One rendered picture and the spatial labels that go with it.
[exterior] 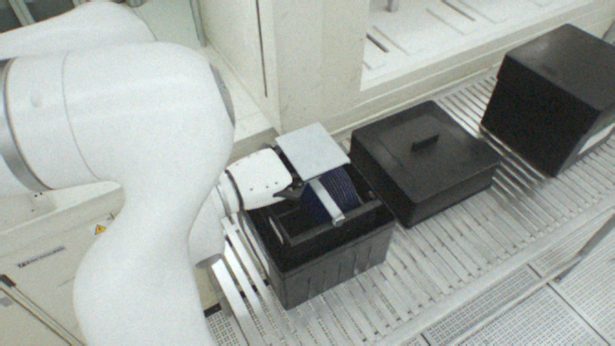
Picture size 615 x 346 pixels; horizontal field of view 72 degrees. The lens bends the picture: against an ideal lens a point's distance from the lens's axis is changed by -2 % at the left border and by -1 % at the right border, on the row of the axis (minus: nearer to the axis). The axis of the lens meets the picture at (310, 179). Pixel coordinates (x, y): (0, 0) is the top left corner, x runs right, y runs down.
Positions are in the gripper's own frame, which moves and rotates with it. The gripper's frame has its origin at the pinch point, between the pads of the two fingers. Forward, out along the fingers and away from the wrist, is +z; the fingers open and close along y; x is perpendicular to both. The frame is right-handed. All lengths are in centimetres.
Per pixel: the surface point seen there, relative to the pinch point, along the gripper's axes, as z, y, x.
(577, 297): 107, 37, -106
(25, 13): -46, -113, -12
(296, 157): -2.7, 0.7, 2.5
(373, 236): 8.2, 14.0, -14.7
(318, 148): 2.2, 0.7, 2.5
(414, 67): 56, -34, -19
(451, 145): 44.5, -2.1, -19.8
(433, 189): 30.8, 7.2, -19.9
